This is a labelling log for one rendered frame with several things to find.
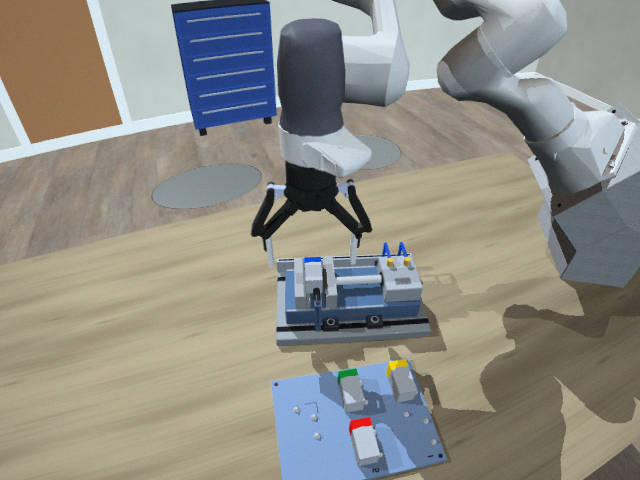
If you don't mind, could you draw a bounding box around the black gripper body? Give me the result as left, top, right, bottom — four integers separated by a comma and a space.
284, 160, 339, 212

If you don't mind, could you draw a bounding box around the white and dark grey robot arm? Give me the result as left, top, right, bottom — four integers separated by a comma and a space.
277, 0, 637, 194

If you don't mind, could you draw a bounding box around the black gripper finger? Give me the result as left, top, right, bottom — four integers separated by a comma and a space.
316, 179, 372, 265
251, 182, 307, 268

